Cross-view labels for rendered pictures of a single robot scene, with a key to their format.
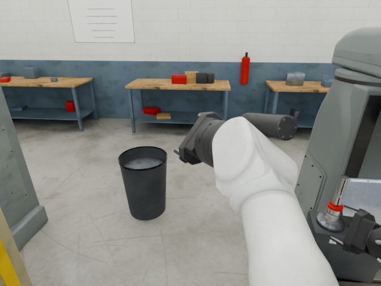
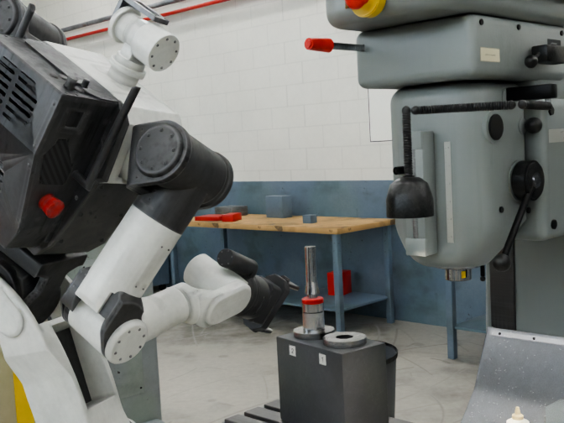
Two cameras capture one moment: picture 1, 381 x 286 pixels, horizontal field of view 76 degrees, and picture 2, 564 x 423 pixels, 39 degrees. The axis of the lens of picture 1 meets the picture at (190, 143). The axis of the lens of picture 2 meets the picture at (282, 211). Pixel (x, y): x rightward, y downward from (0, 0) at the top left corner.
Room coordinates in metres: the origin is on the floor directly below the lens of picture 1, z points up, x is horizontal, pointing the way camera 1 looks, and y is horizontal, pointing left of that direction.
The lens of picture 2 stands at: (-0.68, -1.53, 1.54)
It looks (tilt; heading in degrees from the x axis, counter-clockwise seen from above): 5 degrees down; 40
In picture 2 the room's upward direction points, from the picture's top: 3 degrees counter-clockwise
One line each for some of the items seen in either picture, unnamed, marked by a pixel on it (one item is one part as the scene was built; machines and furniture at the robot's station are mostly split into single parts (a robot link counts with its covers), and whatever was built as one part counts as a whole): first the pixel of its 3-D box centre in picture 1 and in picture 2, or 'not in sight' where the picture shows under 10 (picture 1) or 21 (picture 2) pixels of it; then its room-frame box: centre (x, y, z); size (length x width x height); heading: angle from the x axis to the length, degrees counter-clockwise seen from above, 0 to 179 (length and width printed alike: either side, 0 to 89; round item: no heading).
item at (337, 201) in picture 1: (340, 191); (310, 272); (0.66, -0.49, 1.26); 0.03 x 0.03 x 0.11
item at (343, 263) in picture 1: (339, 244); (331, 378); (0.65, -0.54, 1.04); 0.22 x 0.12 x 0.20; 76
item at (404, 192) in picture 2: not in sight; (409, 195); (0.38, -0.91, 1.45); 0.07 x 0.07 x 0.06
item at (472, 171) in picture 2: not in sight; (456, 174); (0.62, -0.86, 1.47); 0.21 x 0.19 x 0.32; 85
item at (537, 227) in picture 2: not in sight; (509, 168); (0.81, -0.88, 1.47); 0.24 x 0.19 x 0.26; 85
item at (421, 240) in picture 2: not in sight; (420, 193); (0.51, -0.85, 1.45); 0.04 x 0.04 x 0.21; 85
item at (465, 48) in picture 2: not in sight; (464, 57); (0.66, -0.87, 1.68); 0.34 x 0.24 x 0.10; 175
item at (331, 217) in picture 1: (333, 214); (313, 315); (0.66, -0.49, 1.17); 0.05 x 0.05 x 0.06
